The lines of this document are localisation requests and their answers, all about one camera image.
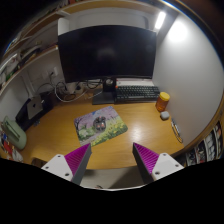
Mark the black computer monitor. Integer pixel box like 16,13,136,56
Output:
57,24,158,106

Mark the pale green jug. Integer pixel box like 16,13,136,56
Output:
1,115,28,150

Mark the amber jar with yellow lid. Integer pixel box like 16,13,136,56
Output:
155,91,171,113

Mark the dark mechanical keyboard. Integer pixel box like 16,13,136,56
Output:
114,85,161,104

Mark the white cable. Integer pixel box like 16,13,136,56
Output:
54,81,104,103

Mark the white power strip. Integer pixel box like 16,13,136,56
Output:
65,81,84,95

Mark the pen with looped cable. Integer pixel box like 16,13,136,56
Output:
170,118,185,145

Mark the white earbuds case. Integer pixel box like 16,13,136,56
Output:
159,110,171,121

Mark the wooden bookshelf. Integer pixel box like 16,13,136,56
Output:
179,119,224,168

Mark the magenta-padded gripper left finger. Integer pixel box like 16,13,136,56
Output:
41,143,92,186

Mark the silver mini computer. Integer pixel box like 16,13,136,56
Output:
26,96,45,120

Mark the white tube light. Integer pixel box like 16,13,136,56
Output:
154,10,167,31

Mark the transparent computer mouse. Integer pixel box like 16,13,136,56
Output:
92,116,107,132

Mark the wooden wall shelf unit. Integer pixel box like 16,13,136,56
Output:
0,0,69,98

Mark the black desktop stand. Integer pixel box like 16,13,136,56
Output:
14,91,56,132

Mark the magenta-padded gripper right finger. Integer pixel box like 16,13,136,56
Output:
132,142,185,186

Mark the floral print mouse pad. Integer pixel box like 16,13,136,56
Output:
73,105,129,147

